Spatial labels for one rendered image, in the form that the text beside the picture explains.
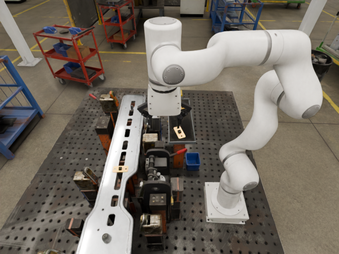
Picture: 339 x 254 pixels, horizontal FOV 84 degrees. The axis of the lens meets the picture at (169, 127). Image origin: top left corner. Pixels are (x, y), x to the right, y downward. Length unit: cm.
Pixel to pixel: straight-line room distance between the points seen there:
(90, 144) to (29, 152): 138
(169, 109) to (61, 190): 111
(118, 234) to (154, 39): 78
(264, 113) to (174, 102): 37
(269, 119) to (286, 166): 189
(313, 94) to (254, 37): 25
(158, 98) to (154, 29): 19
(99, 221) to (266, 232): 92
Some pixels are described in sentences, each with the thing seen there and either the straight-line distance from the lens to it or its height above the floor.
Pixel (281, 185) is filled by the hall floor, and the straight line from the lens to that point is 245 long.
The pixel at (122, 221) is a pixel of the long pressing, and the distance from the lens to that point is 96.
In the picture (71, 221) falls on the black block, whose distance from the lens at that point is 104.
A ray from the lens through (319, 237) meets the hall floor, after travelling 237.
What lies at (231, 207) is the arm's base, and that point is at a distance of 122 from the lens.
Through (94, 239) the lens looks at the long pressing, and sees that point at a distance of 97.
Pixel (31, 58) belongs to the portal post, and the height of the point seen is 11.
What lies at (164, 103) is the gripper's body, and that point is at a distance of 55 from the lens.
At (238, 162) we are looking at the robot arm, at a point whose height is 120.
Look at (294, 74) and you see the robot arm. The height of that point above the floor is 162.
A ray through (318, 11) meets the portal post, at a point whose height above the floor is 106.
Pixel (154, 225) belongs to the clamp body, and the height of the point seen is 107.
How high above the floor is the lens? 189
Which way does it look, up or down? 45 degrees down
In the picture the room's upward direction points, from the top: straight up
